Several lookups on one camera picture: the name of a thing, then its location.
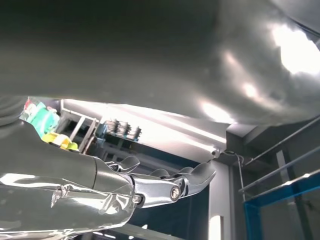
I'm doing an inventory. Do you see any blue framed panel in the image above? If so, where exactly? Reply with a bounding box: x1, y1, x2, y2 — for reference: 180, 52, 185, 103
243, 172, 320, 240

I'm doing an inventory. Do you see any white metal frame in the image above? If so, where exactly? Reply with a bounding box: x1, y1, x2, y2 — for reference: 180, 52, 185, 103
60, 99, 100, 155

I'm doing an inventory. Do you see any dark socket strip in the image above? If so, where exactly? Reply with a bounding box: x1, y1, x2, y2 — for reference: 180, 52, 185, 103
100, 119, 143, 143

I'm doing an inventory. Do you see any steel workbench table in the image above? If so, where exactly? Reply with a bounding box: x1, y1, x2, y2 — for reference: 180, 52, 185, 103
0, 0, 320, 127

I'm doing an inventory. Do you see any white long desk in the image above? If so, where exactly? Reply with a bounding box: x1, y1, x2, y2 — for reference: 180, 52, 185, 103
61, 98, 228, 164

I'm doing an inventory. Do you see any grey metal railing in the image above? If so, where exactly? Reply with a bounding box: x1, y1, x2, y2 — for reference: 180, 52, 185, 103
238, 115, 320, 195

